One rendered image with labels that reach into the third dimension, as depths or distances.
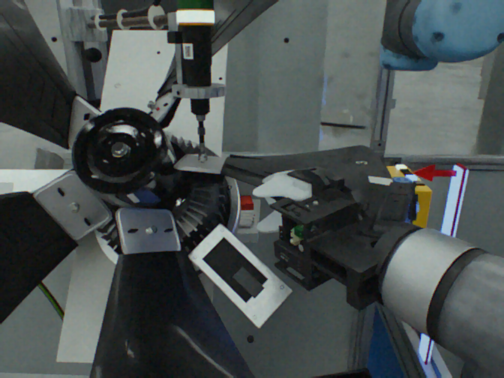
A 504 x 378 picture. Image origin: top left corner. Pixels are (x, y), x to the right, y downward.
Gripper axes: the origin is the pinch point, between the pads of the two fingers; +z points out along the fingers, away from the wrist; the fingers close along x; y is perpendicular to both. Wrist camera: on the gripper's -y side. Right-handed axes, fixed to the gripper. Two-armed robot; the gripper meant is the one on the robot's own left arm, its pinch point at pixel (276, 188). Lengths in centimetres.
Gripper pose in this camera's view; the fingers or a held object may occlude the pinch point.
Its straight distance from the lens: 49.1
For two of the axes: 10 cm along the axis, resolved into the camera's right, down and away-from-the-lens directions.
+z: -5.6, -3.0, 7.7
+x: 0.9, 9.1, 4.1
